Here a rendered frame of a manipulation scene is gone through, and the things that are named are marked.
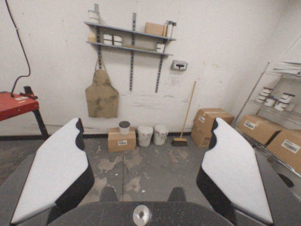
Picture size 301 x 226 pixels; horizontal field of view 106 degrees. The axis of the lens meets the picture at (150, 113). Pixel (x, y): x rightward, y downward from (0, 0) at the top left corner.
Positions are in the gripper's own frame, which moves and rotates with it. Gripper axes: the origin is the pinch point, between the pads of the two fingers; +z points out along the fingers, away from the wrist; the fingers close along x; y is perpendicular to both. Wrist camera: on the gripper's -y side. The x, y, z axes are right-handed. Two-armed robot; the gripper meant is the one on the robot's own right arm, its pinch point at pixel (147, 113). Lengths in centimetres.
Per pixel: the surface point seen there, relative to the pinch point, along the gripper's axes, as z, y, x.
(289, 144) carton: 100, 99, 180
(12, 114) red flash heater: 83, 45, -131
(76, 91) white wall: 171, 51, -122
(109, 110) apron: 174, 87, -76
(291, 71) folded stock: 151, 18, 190
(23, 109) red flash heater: 91, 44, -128
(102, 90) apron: 174, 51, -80
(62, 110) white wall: 165, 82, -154
